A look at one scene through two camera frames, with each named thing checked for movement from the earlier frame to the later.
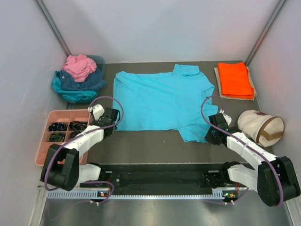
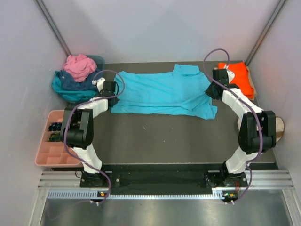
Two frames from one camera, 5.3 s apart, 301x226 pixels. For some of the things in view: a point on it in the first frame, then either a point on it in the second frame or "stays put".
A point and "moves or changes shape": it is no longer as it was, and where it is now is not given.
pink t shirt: x=80 y=66 stays put
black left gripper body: x=114 y=128 → x=115 y=100
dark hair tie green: x=58 y=137 stays put
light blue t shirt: x=180 y=100 moves or changes shape
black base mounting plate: x=157 y=179 stays put
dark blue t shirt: x=95 y=81 stays put
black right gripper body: x=210 y=136 → x=209 y=92
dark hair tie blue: x=57 y=126 stays put
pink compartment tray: x=59 y=126 stays put
